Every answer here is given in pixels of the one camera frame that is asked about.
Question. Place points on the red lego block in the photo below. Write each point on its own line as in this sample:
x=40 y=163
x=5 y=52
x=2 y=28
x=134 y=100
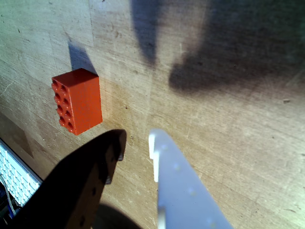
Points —
x=81 y=102

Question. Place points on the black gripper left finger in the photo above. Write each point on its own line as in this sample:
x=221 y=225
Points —
x=69 y=190

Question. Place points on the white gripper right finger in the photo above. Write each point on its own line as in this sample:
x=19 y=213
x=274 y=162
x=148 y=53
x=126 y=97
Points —
x=181 y=190

